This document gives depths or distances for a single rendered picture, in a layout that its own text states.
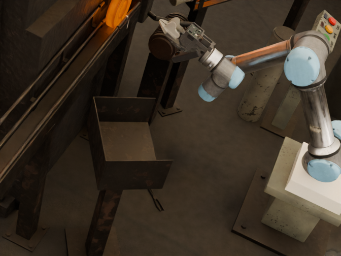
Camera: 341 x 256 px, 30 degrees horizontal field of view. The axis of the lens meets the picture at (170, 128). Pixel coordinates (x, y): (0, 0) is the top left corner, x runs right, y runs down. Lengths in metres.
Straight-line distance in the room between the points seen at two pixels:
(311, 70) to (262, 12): 1.91
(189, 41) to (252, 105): 0.93
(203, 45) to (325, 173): 0.63
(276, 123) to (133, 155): 1.33
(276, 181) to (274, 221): 0.25
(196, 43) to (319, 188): 0.75
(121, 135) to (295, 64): 0.61
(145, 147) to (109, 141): 0.12
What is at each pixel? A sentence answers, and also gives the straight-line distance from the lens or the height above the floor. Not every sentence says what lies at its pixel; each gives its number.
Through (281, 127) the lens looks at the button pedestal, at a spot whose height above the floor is 0.02.
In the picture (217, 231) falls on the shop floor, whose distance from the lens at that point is 2.70.
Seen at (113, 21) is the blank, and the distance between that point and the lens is 2.30.
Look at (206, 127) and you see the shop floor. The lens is 3.08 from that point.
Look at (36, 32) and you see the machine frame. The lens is 1.95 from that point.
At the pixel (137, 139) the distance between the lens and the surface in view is 2.07.
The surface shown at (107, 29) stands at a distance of 2.37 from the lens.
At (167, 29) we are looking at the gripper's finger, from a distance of 2.29.
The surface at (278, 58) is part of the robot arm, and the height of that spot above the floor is 0.77.
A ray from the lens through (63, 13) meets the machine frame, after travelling 2.04.
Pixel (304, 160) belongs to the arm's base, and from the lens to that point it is 2.57.
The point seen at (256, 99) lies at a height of 0.15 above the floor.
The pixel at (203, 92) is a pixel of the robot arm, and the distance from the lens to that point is 2.38.
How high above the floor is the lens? 2.09
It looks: 44 degrees down
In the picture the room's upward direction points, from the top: 20 degrees clockwise
